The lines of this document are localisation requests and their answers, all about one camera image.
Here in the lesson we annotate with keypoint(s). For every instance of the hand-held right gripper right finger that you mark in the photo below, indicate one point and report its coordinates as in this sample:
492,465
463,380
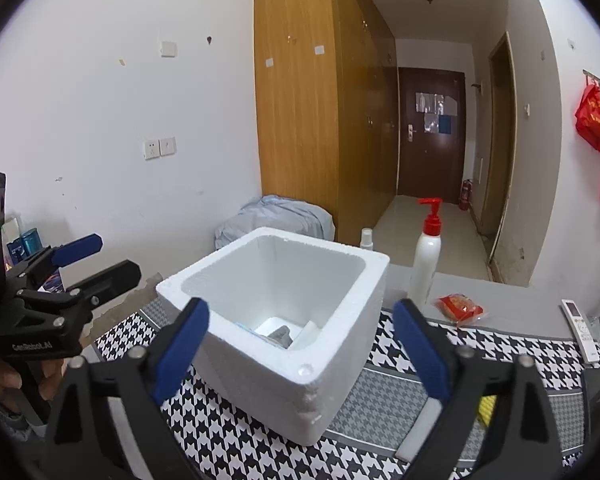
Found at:
422,350

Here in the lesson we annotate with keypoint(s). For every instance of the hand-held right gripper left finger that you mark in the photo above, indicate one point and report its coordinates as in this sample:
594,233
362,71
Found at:
180,350

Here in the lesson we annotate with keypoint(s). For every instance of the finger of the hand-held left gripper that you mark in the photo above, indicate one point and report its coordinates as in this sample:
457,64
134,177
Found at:
115,280
77,250

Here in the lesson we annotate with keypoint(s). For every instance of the white foam box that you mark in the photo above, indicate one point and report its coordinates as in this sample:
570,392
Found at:
260,375

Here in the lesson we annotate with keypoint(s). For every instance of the grey sock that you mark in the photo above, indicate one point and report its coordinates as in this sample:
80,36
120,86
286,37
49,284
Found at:
282,337

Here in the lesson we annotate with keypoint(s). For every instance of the person's left forearm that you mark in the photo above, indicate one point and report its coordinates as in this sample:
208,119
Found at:
15,420

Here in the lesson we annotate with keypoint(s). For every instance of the person's left hand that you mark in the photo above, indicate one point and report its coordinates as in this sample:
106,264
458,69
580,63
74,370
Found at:
0,377

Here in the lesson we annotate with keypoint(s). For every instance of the blue box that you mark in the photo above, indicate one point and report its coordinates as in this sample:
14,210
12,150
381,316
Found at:
15,254

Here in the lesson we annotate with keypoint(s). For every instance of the teal bottle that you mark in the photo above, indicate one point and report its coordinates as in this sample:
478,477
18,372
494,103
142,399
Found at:
31,242

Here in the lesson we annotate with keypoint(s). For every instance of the red snack packet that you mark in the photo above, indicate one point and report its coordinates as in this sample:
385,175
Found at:
460,307

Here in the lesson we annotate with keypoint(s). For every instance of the white pump bottle red cap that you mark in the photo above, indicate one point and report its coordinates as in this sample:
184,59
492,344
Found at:
425,265

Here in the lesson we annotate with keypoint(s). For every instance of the houndstooth table cloth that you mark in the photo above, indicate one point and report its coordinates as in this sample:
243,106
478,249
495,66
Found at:
510,355

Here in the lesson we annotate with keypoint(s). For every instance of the yellow sponge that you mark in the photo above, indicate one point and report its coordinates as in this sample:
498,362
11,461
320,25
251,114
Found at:
487,410

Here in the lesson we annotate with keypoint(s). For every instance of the small clear spray bottle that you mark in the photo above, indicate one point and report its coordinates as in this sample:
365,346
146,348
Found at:
366,240

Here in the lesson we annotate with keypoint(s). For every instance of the red fire extinguisher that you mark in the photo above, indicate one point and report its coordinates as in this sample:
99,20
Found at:
465,197

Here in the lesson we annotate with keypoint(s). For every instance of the white remote control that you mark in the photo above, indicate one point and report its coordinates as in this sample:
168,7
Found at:
580,330

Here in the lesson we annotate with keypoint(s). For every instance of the light blue bedding pile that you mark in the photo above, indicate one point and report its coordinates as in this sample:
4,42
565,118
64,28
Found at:
275,220

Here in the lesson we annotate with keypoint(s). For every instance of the dark brown door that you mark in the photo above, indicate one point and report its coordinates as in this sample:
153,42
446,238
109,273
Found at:
430,160

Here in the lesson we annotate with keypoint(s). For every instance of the wooden side door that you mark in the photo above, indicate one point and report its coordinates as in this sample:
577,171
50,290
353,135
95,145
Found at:
500,135

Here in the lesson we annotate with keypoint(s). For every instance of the wooden wardrobe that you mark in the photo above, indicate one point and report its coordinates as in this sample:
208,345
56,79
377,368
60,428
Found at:
300,85

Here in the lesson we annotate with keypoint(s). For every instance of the red hanging bag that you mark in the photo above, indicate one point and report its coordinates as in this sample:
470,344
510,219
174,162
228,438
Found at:
595,120

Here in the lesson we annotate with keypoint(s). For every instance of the white wall socket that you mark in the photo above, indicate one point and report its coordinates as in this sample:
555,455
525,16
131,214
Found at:
168,146
151,149

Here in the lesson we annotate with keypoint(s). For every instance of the white wall switch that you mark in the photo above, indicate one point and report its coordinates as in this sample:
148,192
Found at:
168,48

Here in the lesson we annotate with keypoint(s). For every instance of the wall hook rack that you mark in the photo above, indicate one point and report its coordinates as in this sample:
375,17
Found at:
595,79

